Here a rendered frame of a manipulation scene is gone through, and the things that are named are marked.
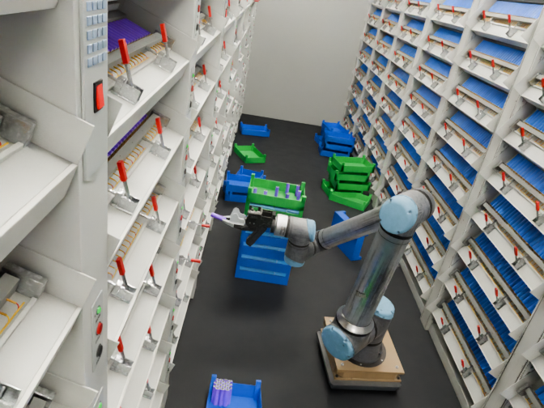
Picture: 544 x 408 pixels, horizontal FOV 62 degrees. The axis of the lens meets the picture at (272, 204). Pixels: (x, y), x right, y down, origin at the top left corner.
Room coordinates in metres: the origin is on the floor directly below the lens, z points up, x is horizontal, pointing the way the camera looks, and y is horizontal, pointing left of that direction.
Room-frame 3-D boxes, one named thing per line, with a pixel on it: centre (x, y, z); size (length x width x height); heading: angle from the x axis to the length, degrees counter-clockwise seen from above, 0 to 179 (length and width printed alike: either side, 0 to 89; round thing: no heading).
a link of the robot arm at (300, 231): (1.63, -0.13, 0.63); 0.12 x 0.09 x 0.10; 93
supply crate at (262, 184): (2.19, -0.01, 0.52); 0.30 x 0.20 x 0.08; 92
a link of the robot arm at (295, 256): (1.64, -0.14, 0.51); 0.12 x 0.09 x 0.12; 139
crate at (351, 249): (2.63, -0.53, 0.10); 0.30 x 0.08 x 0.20; 27
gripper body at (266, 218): (1.62, 0.03, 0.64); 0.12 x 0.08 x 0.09; 93
